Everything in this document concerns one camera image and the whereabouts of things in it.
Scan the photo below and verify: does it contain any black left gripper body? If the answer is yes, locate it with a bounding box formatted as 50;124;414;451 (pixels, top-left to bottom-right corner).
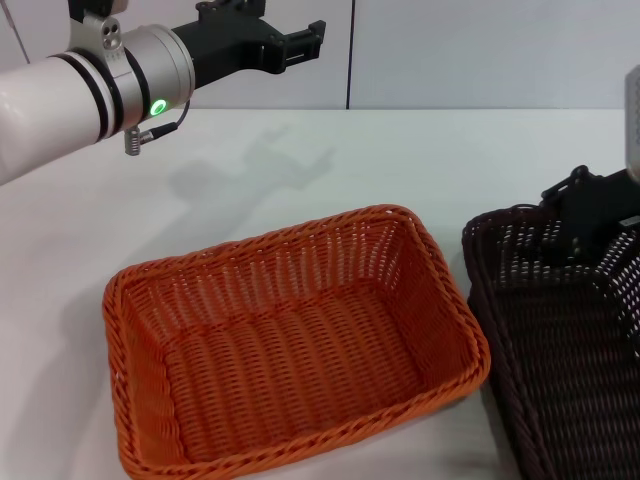
172;13;287;94

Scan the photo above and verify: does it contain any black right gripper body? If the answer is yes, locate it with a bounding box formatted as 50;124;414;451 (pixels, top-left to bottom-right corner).
562;169;640;266

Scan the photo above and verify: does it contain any dark brown wicker basket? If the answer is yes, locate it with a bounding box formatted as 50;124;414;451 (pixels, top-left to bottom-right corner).
460;202;640;480

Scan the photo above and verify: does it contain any orange wicker basket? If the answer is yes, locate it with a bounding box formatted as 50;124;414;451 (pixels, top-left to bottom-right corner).
102;202;492;480

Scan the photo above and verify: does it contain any grey left arm connector cable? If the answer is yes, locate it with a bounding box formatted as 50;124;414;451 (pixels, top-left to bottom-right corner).
123;99;191;157

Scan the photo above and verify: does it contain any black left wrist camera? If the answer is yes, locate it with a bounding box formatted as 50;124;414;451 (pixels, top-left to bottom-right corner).
67;0;132;24

